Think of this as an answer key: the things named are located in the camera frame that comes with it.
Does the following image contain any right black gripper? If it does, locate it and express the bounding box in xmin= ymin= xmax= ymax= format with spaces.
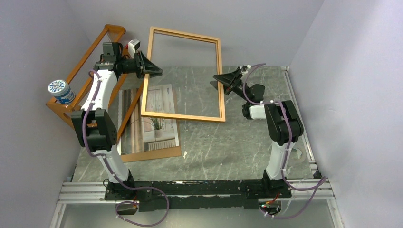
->
xmin=210 ymin=68 xmax=251 ymax=103

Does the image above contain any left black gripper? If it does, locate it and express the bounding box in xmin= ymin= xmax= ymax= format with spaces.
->
xmin=118 ymin=51 xmax=163 ymax=80

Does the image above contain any wooden picture frame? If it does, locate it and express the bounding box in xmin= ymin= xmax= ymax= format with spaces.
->
xmin=141 ymin=26 xmax=226 ymax=123

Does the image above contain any plant photo print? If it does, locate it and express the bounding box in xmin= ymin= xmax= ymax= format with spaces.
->
xmin=117 ymin=84 xmax=180 ymax=155

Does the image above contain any brown backing board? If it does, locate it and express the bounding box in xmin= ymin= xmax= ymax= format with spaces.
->
xmin=117 ymin=89 xmax=182 ymax=162

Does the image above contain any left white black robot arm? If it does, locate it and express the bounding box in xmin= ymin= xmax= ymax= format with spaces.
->
xmin=71 ymin=39 xmax=163 ymax=200

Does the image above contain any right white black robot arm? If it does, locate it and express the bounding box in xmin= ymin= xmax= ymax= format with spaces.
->
xmin=210 ymin=67 xmax=304 ymax=198

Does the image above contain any orange wooden shelf rack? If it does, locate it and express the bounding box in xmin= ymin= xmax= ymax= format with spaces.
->
xmin=46 ymin=24 xmax=144 ymax=139

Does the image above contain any blue white round tin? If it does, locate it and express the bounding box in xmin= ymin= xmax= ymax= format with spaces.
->
xmin=48 ymin=80 xmax=76 ymax=104

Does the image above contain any clear tape roll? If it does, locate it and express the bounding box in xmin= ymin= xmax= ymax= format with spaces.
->
xmin=290 ymin=148 xmax=307 ymax=164

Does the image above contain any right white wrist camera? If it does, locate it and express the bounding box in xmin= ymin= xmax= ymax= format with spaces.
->
xmin=239 ymin=65 xmax=252 ymax=75

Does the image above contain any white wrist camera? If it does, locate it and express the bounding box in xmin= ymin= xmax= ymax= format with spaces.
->
xmin=239 ymin=65 xmax=252 ymax=75
xmin=127 ymin=39 xmax=141 ymax=58

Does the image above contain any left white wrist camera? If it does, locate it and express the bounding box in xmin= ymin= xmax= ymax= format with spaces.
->
xmin=127 ymin=39 xmax=141 ymax=58

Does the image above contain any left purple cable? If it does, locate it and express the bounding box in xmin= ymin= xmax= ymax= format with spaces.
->
xmin=81 ymin=69 xmax=171 ymax=228

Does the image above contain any purple cable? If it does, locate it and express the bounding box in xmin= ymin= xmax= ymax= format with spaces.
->
xmin=81 ymin=69 xmax=171 ymax=228
xmin=241 ymin=63 xmax=327 ymax=220

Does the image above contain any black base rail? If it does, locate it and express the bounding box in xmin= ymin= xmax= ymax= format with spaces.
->
xmin=104 ymin=179 xmax=289 ymax=212

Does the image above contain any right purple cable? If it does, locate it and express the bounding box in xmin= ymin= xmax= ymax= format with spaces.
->
xmin=241 ymin=63 xmax=327 ymax=220

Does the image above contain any aluminium extrusion rail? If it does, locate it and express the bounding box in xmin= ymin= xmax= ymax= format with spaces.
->
xmin=49 ymin=180 xmax=344 ymax=228

